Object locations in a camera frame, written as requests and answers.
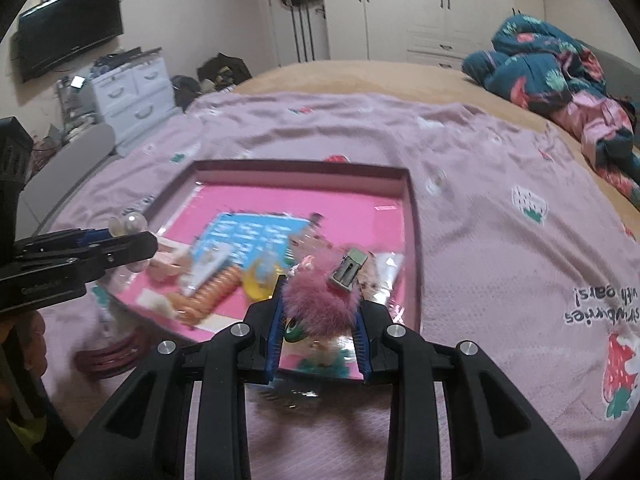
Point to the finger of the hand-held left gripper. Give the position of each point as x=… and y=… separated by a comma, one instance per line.
x=130, y=250
x=95, y=236

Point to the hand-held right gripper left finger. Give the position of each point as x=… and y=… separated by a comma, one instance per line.
x=275, y=330

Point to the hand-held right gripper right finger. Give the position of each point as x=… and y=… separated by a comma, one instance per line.
x=361, y=345

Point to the pearl bead packet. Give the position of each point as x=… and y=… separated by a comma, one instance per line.
x=134, y=222

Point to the yellow rings packet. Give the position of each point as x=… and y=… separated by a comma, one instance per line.
x=260, y=280

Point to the white card jewelry packet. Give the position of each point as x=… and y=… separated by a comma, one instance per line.
x=207, y=265

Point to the shallow pink-lined cardboard box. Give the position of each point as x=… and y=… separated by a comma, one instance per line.
x=300, y=200

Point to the small clear jewelry packet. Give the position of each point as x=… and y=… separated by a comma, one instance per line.
x=387, y=270

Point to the person's left hand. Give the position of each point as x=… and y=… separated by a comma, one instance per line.
x=30, y=345

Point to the beige flower hair clip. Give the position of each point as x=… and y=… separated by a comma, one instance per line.
x=165, y=267

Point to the cartoon print packet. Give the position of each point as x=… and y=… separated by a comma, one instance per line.
x=320, y=355

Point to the grey padded chair back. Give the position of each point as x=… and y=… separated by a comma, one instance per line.
x=75, y=160

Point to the cluttered small shelf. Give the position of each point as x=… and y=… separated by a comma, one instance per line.
x=75, y=110

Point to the blue printed card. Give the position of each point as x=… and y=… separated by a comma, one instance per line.
x=245, y=237

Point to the maroon hair claw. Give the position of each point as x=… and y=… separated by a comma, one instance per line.
x=107, y=360

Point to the white drawer chest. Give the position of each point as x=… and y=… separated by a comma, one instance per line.
x=135, y=95

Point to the black television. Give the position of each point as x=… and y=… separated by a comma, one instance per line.
x=70, y=30

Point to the clutter atop drawer chest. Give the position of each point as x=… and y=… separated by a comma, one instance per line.
x=125, y=57

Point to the pink strawberry print blanket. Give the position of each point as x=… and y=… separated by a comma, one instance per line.
x=500, y=260

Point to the pile of clothes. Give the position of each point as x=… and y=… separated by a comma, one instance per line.
x=185, y=90

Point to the black backpack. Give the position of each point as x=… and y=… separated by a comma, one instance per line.
x=225, y=70

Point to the lime green garment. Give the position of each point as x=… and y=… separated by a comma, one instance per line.
x=20, y=427

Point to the tan bed sheet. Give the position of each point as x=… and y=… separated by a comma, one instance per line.
x=375, y=75

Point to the white door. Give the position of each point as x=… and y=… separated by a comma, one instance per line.
x=320, y=35

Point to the teal floral quilt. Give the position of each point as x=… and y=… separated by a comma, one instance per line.
x=530, y=75

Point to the white wardrobe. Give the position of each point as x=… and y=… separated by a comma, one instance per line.
x=400, y=10

